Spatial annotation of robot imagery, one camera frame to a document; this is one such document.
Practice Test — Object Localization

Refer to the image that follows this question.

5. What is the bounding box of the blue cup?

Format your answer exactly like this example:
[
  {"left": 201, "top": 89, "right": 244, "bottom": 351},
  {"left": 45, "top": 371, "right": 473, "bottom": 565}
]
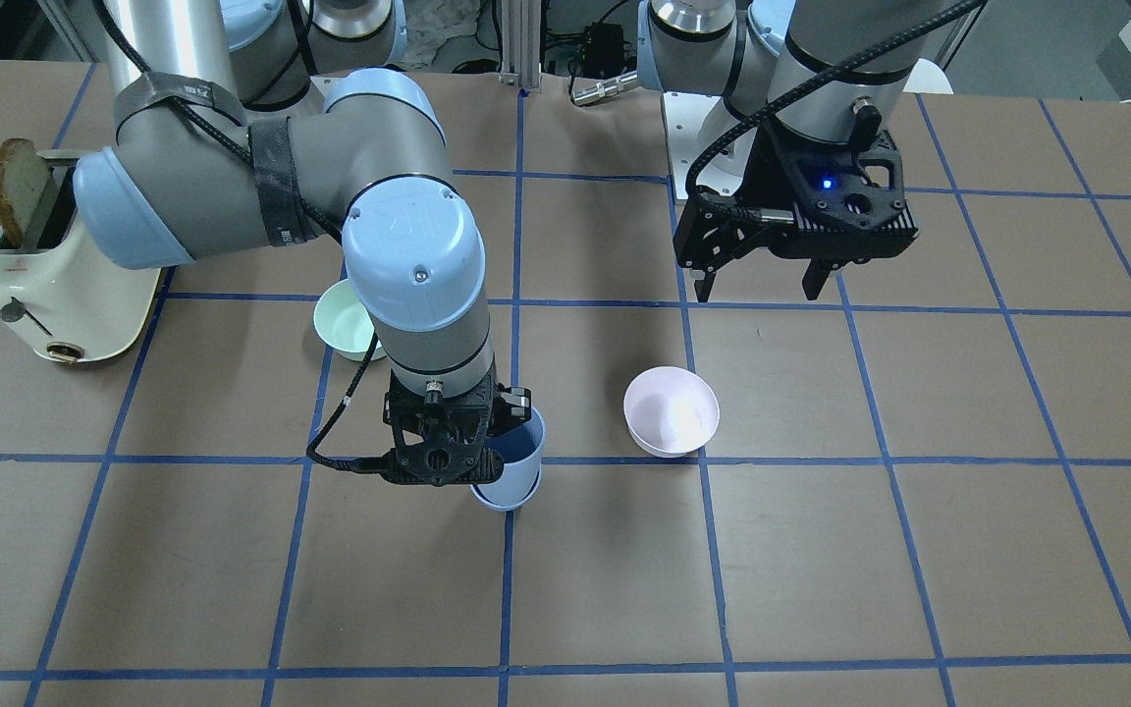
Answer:
[
  {"left": 486, "top": 408, "right": 546, "bottom": 477},
  {"left": 470, "top": 468, "right": 543, "bottom": 512}
]

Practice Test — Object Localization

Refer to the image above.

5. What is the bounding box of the bread slice in toaster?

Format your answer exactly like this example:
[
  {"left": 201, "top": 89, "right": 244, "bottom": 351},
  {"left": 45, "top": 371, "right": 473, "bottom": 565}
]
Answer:
[{"left": 0, "top": 137, "right": 59, "bottom": 249}]

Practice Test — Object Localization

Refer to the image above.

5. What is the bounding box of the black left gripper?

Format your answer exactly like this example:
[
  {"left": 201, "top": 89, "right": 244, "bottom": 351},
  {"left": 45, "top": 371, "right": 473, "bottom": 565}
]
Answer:
[{"left": 673, "top": 126, "right": 920, "bottom": 303}]

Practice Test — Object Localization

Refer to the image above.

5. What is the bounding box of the pink bowl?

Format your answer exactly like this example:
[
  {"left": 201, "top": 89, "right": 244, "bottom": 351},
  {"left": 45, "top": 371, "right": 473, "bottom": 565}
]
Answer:
[{"left": 622, "top": 367, "right": 720, "bottom": 458}]

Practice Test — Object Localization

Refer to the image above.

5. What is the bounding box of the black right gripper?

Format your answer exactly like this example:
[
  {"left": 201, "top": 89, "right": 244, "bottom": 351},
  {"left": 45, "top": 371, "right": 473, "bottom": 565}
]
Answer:
[{"left": 375, "top": 379, "right": 530, "bottom": 488}]

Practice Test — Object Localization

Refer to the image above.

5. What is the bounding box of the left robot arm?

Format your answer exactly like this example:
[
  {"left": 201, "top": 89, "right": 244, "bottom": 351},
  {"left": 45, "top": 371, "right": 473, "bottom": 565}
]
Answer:
[{"left": 571, "top": 1, "right": 978, "bottom": 301}]

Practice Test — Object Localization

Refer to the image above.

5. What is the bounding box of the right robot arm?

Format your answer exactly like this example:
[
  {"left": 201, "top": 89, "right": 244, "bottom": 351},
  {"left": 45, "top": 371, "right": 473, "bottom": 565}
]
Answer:
[{"left": 74, "top": 1, "right": 530, "bottom": 486}]

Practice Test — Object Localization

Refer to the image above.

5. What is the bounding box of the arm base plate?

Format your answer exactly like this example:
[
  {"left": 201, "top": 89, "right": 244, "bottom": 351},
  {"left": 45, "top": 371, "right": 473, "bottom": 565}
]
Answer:
[{"left": 663, "top": 92, "right": 758, "bottom": 202}]

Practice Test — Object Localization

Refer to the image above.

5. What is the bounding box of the green bowl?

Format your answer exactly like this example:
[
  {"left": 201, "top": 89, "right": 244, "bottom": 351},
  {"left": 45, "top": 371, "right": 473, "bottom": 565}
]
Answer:
[{"left": 311, "top": 279, "right": 374, "bottom": 362}]

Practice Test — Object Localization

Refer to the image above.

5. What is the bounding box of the white toaster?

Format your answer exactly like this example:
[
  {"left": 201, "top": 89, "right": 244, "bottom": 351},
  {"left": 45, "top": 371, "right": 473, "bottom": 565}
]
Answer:
[{"left": 0, "top": 148, "right": 161, "bottom": 365}]

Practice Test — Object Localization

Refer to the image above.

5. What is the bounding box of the aluminium frame post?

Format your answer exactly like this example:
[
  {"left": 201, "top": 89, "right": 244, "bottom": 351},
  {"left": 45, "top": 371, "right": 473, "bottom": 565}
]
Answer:
[{"left": 493, "top": 0, "right": 544, "bottom": 95}]

